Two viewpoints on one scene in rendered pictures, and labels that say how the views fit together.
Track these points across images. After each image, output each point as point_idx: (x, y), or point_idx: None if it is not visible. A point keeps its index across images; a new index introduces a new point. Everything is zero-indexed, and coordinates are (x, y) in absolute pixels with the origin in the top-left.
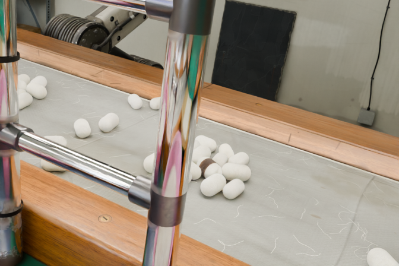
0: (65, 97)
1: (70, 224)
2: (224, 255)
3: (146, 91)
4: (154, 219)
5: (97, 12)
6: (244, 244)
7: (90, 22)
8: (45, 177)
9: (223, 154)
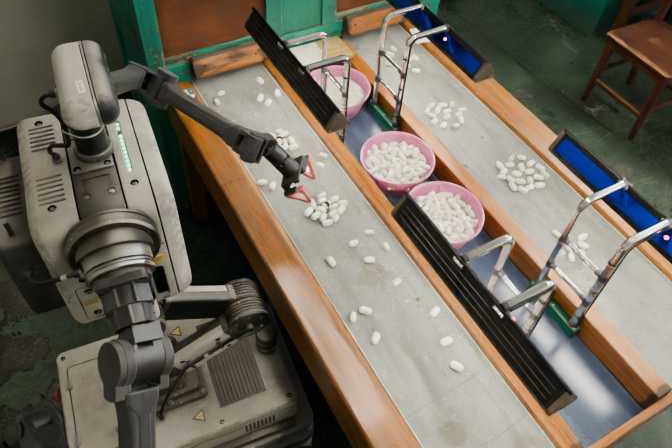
0: (299, 203)
1: None
2: (304, 111)
3: (259, 193)
4: None
5: (223, 292)
6: (291, 120)
7: (238, 281)
8: (330, 142)
9: None
